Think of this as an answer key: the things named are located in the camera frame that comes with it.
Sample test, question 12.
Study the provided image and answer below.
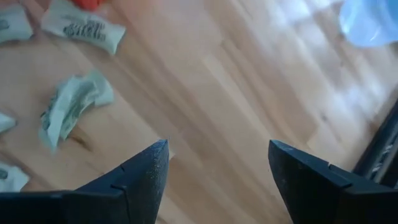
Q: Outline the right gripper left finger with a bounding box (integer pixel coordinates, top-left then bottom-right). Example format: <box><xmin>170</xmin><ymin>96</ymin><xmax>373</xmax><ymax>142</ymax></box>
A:
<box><xmin>0</xmin><ymin>139</ymin><xmax>170</xmax><ymax>224</ymax></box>

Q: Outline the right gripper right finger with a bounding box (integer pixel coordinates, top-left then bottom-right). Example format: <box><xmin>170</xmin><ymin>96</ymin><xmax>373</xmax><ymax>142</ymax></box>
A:
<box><xmin>268</xmin><ymin>139</ymin><xmax>398</xmax><ymax>224</ymax></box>

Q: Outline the green-white sugar packet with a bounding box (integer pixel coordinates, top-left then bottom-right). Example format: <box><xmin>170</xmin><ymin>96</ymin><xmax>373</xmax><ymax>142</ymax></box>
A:
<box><xmin>0</xmin><ymin>161</ymin><xmax>30</xmax><ymax>192</ymax></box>
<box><xmin>40</xmin><ymin>0</ymin><xmax>127</xmax><ymax>56</ymax></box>
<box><xmin>0</xmin><ymin>5</ymin><xmax>34</xmax><ymax>44</ymax></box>
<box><xmin>38</xmin><ymin>70</ymin><xmax>116</xmax><ymax>154</ymax></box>
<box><xmin>0</xmin><ymin>111</ymin><xmax>17</xmax><ymax>134</ymax></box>

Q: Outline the clear plastic cup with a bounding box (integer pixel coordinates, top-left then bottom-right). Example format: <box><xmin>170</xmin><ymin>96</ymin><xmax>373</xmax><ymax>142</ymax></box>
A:
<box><xmin>338</xmin><ymin>0</ymin><xmax>398</xmax><ymax>49</ymax></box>

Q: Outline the red plastic basket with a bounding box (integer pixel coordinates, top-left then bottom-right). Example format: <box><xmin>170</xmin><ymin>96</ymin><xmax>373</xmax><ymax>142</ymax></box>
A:
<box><xmin>70</xmin><ymin>0</ymin><xmax>107</xmax><ymax>12</ymax></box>

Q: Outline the black aluminium table frame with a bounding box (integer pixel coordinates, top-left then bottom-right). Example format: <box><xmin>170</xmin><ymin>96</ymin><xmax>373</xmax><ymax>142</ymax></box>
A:
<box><xmin>353</xmin><ymin>99</ymin><xmax>398</xmax><ymax>189</ymax></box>

